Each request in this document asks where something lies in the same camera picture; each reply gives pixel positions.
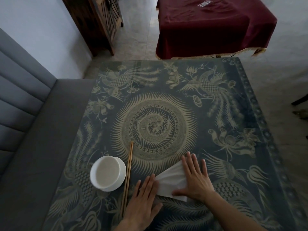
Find person's left hand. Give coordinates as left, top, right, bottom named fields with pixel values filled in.
left=123, top=175, right=163, bottom=224

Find person's right hand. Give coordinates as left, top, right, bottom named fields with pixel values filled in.
left=172, top=152, right=216, bottom=202

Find white paper napkin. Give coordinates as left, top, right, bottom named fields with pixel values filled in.
left=155, top=160, right=190, bottom=202

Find person's right forearm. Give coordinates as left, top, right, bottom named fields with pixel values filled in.
left=205, top=190, right=266, bottom=231

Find person's left forearm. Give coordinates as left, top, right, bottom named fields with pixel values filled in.
left=115, top=218, right=154, bottom=231

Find wooden chopstick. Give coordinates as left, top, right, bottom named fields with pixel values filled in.
left=120, top=141, right=132, bottom=216
left=122, top=141, right=134, bottom=217

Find blue gold patterned tablecloth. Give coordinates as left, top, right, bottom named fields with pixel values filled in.
left=42, top=57, right=305, bottom=231

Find white ceramic bowl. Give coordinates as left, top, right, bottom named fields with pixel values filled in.
left=90, top=155, right=127, bottom=192

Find dark furniture leg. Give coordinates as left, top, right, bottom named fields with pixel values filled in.
left=291, top=93, right=308, bottom=106

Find dark red fringed tablecloth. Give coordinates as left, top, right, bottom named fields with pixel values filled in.
left=155, top=0, right=278, bottom=60

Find grey upholstered sofa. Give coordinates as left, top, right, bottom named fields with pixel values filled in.
left=0, top=27, right=97, bottom=231

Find dark wooden cabinet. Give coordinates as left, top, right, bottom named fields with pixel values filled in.
left=61, top=0, right=124, bottom=57

